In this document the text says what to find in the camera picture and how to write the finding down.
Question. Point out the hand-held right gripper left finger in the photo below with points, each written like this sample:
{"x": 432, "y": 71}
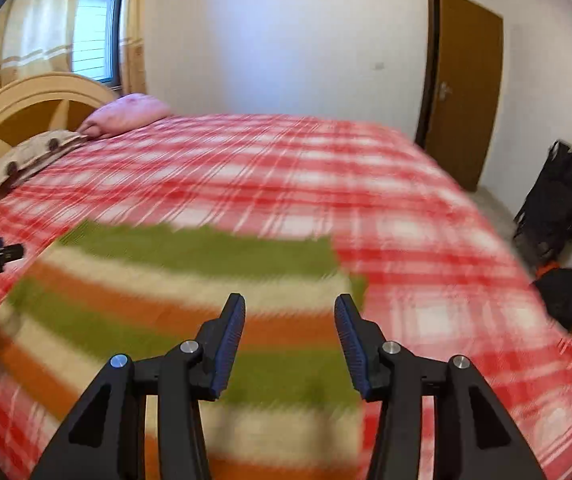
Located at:
{"x": 228, "y": 345}

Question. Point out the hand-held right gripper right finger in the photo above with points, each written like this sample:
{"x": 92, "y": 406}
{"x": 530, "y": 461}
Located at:
{"x": 353, "y": 345}

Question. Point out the green sweater with striped front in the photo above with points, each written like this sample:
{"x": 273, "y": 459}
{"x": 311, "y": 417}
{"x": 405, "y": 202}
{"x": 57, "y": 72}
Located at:
{"x": 140, "y": 280}

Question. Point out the brown and white patterned pillow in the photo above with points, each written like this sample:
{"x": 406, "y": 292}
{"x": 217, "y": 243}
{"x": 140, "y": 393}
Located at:
{"x": 30, "y": 155}

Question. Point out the cream and brown wooden headboard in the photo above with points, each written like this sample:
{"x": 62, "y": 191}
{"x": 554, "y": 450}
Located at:
{"x": 15, "y": 105}

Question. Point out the bed with red plaid sheet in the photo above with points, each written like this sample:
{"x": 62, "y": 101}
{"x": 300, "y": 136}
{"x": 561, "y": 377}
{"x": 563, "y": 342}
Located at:
{"x": 316, "y": 175}

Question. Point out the pink pillow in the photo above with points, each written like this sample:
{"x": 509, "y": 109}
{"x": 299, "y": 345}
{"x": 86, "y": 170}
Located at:
{"x": 125, "y": 112}

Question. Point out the wide cream patterned curtain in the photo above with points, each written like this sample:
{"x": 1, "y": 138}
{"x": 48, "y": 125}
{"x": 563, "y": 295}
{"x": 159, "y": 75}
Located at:
{"x": 30, "y": 25}

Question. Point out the window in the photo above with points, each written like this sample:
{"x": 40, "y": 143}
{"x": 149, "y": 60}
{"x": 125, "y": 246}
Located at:
{"x": 93, "y": 30}

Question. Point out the narrow cream patterned curtain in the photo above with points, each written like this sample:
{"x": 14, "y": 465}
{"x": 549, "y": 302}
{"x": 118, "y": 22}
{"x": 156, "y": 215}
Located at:
{"x": 133, "y": 45}

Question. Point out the black folded chair bag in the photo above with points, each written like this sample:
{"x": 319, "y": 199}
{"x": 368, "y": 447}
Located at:
{"x": 561, "y": 195}

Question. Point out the brown wooden door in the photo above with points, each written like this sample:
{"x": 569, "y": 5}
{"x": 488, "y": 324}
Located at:
{"x": 466, "y": 85}

